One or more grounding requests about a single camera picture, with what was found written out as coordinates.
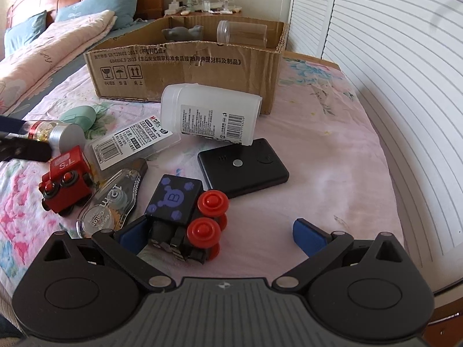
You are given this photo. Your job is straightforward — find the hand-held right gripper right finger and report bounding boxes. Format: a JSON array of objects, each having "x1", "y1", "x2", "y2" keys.
[{"x1": 272, "y1": 218, "x2": 415, "y2": 294}]

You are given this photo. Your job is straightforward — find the pink quilt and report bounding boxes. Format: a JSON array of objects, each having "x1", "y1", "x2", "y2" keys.
[{"x1": 0, "y1": 9, "x2": 116, "y2": 116}]

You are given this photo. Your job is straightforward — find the white translucent plastic container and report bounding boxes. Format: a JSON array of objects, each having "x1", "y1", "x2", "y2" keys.
[{"x1": 160, "y1": 83, "x2": 263, "y2": 147}]

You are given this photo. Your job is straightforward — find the pink floral bed sheet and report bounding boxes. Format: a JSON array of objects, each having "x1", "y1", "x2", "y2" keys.
[{"x1": 0, "y1": 52, "x2": 406, "y2": 297}]

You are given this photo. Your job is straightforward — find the brown cardboard box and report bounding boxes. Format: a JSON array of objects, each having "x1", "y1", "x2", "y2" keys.
[{"x1": 83, "y1": 16, "x2": 290, "y2": 116}]

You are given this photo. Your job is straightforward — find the silver capped small bottle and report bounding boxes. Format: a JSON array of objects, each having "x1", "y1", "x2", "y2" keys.
[{"x1": 22, "y1": 119, "x2": 86, "y2": 151}]

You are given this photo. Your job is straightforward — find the white louvred closet doors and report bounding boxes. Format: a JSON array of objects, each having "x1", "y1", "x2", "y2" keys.
[{"x1": 289, "y1": 0, "x2": 463, "y2": 293}]

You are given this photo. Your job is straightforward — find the blue pillow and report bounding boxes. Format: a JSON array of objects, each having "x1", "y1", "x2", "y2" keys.
[
  {"x1": 3, "y1": 10, "x2": 47, "y2": 56},
  {"x1": 54, "y1": 0, "x2": 136, "y2": 31}
]

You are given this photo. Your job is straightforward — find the clear plastic jar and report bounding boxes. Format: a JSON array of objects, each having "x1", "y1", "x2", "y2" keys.
[{"x1": 216, "y1": 20, "x2": 268, "y2": 48}]

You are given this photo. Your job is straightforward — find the wooden nightstand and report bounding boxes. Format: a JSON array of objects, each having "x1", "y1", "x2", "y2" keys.
[{"x1": 159, "y1": 5, "x2": 247, "y2": 19}]

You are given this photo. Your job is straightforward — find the grey toy animal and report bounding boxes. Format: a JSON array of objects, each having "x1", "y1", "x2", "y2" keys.
[{"x1": 161, "y1": 25, "x2": 205, "y2": 44}]

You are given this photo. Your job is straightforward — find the black toy car red wheels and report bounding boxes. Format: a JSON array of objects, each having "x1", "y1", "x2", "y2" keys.
[{"x1": 145, "y1": 173, "x2": 230, "y2": 264}]

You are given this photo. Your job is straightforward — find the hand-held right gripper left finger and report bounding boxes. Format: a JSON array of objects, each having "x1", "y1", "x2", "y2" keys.
[{"x1": 34, "y1": 220, "x2": 176, "y2": 294}]

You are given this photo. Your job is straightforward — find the clear labelled pencil lead case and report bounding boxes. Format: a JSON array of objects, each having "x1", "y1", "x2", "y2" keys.
[{"x1": 85, "y1": 113, "x2": 181, "y2": 180}]

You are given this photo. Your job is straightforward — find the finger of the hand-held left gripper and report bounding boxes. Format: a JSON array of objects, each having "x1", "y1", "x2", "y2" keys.
[
  {"x1": 0, "y1": 115, "x2": 33, "y2": 140},
  {"x1": 0, "y1": 139, "x2": 52, "y2": 163}
]

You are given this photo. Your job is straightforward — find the mint green case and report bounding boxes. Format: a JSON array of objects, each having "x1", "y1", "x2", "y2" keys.
[{"x1": 59, "y1": 105, "x2": 98, "y2": 134}]

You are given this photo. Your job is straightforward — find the black power bank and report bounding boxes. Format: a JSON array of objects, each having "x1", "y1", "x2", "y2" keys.
[{"x1": 197, "y1": 137, "x2": 290, "y2": 199}]

